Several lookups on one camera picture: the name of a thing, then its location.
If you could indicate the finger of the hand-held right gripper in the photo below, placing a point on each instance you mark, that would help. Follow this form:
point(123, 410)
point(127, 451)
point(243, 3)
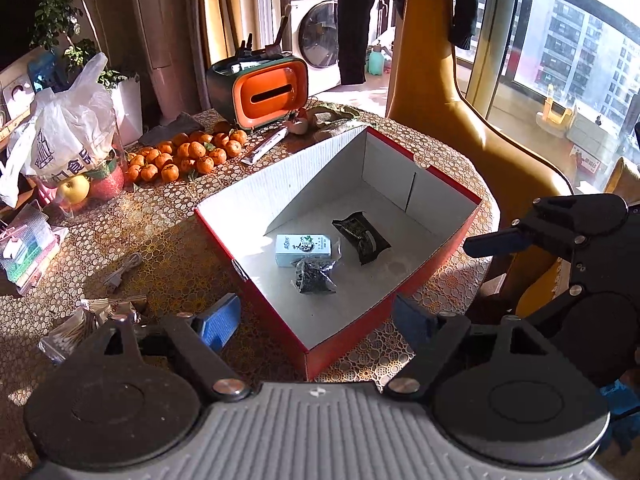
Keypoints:
point(575, 225)

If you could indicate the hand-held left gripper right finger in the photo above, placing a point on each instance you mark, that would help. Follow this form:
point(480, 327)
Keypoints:
point(412, 322)

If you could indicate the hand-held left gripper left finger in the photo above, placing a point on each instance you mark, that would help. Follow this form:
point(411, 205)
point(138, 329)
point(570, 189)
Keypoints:
point(220, 320)

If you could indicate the red cardboard box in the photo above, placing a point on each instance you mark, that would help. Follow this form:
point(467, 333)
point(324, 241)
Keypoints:
point(350, 310)

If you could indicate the black foil packet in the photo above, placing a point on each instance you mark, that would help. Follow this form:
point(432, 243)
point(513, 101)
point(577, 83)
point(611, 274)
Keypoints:
point(361, 237)

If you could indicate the silver foil packet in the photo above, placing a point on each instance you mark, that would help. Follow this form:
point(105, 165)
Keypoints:
point(120, 307)

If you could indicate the clear bag of dark tea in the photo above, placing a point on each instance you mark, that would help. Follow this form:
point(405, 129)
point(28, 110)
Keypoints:
point(314, 276)

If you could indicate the white small carton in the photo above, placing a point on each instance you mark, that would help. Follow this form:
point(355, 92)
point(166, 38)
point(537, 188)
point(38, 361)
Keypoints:
point(302, 247)

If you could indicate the bag of cotton swabs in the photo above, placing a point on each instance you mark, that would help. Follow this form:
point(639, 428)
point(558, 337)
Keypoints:
point(67, 335)

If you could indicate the lace-covered round desktop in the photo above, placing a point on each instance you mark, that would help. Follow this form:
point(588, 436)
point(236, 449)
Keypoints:
point(165, 240)

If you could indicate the pile of tangerines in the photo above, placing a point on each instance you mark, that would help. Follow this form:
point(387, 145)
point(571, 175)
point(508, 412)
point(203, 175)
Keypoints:
point(190, 155)

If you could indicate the red apple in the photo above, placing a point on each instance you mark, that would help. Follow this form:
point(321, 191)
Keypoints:
point(107, 185)

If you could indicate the white stick packet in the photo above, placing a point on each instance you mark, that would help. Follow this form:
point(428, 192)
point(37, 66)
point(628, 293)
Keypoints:
point(262, 147)

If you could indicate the yellow chair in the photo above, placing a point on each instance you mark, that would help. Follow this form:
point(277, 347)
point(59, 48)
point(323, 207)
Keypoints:
point(440, 85)

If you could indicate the yellow apple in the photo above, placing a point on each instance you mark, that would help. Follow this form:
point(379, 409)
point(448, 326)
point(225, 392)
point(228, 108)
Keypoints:
point(74, 190)

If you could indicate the grey cloth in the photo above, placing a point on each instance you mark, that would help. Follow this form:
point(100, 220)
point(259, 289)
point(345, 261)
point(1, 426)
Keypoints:
point(172, 130)

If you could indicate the stack of clear plastic cases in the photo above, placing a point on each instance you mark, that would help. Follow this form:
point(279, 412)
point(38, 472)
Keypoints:
point(27, 250)

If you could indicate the ceramic leaf ornament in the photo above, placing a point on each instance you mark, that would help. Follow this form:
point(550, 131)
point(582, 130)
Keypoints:
point(325, 117)

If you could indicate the white planter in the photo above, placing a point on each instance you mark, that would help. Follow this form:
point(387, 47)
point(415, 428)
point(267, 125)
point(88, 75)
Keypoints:
point(127, 110)

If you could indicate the orange green tissue box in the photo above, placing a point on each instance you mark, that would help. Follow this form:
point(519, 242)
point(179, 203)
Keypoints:
point(270, 92)

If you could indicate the white plastic bag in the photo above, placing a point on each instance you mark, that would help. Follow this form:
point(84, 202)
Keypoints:
point(70, 120)

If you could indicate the green spray bottle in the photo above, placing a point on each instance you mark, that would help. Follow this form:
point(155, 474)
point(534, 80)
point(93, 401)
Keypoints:
point(379, 60)

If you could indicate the dark hanging clothing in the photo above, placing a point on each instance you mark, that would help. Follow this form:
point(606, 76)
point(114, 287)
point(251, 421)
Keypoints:
point(365, 15)

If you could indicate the white standing air conditioner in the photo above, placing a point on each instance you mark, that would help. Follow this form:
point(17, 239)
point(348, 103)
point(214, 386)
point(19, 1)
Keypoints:
point(165, 25)

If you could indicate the white round-screen device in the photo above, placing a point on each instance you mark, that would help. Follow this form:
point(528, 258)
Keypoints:
point(17, 97)

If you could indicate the blue picture book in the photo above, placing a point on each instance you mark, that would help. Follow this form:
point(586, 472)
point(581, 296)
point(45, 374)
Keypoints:
point(41, 72)

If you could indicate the white washing machine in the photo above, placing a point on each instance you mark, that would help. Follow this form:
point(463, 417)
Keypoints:
point(312, 25)

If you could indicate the yellow curtain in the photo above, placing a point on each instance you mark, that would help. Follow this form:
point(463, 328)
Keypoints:
point(235, 5)

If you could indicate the green leafy houseplant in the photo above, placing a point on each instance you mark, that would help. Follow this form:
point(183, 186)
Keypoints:
point(60, 15)

